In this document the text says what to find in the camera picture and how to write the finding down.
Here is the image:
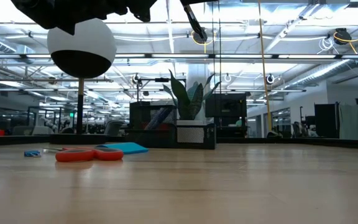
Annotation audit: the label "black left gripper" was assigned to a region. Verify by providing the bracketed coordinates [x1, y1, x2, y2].
[73, 0, 158, 24]

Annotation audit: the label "grey marker purple cap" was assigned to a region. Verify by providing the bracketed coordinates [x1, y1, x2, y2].
[158, 107, 175, 130]

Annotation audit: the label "blue sticky note pad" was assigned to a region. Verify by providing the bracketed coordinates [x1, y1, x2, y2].
[96, 142, 150, 156]

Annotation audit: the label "red-handled scissors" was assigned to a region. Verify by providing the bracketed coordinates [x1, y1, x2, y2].
[43, 146, 124, 163]

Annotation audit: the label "black mesh desk organizer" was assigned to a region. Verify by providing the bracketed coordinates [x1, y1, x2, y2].
[124, 101, 217, 150]

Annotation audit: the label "grey office chair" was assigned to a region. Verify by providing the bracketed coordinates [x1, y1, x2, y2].
[104, 120, 124, 138]

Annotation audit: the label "white globe lamp black base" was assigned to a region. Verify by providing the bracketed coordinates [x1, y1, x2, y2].
[47, 17, 117, 146]

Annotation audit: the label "potted snake plant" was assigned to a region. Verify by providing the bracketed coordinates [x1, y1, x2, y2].
[162, 70, 222, 144]

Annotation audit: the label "black cabinet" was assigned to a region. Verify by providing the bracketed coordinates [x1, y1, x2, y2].
[205, 93, 247, 138]

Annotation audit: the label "black panel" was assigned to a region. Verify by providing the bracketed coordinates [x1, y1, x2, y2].
[314, 103, 341, 139]

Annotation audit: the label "ceiling cable reel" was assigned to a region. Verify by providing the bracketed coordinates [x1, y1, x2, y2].
[191, 27, 209, 46]
[333, 27, 353, 46]

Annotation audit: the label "black hanging cable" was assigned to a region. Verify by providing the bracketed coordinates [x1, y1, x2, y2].
[218, 0, 223, 94]
[211, 0, 216, 94]

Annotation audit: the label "yellow hanging cable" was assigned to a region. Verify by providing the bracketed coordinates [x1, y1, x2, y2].
[257, 0, 273, 135]

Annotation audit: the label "black aluminium table frame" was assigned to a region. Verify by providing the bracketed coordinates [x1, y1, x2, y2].
[0, 134, 358, 151]

